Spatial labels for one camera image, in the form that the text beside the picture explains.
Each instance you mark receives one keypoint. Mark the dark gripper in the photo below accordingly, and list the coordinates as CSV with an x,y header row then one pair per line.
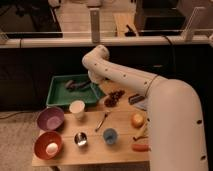
x,y
71,85

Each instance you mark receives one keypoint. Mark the green plastic tray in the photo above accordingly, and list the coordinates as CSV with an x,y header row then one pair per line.
x,y
59,95

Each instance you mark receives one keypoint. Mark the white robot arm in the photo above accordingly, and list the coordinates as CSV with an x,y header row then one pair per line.
x,y
175,118

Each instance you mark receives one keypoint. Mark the dark striped sponge block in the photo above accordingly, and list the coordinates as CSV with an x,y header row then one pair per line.
x,y
135,99

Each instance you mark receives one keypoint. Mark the white paper cup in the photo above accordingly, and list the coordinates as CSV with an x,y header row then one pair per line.
x,y
77,109

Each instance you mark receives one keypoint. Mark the purple bowl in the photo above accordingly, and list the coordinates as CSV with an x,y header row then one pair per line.
x,y
50,118

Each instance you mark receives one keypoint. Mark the dark grape bunch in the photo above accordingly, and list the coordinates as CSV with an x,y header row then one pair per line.
x,y
113,98

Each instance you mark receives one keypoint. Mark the metal spoon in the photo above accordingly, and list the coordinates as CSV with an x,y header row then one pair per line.
x,y
102,121

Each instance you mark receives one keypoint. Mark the small metal cup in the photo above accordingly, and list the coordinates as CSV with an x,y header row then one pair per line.
x,y
80,139

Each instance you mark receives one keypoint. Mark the red bowl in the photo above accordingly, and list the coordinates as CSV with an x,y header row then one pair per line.
x,y
43,141

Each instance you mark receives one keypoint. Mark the blue cup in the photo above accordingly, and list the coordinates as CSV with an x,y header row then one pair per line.
x,y
110,136

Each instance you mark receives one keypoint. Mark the wooden table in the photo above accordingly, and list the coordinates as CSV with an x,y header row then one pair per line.
x,y
96,151

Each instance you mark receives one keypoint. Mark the white egg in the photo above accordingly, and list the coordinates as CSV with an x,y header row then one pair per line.
x,y
51,148

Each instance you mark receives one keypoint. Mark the yellow round fruit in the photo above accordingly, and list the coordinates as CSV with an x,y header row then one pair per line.
x,y
137,120

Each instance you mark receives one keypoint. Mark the yellow banana toy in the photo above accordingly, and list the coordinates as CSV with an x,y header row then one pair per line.
x,y
140,133

